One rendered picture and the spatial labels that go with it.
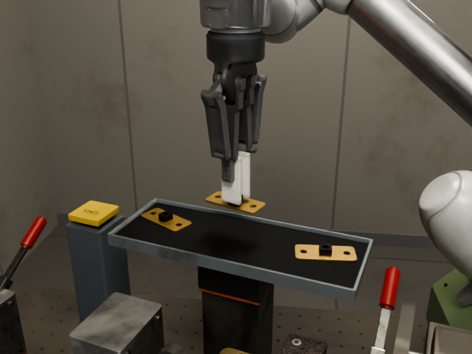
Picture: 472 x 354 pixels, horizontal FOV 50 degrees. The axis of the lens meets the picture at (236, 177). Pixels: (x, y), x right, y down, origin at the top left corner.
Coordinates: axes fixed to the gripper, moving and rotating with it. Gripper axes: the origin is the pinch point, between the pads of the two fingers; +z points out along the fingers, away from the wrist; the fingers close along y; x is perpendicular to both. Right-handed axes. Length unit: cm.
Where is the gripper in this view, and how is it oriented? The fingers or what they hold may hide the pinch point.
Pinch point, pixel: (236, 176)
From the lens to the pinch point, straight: 72.2
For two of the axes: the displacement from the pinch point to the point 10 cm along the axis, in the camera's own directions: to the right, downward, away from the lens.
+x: 8.5, 2.0, -4.9
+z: 0.0, 9.2, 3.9
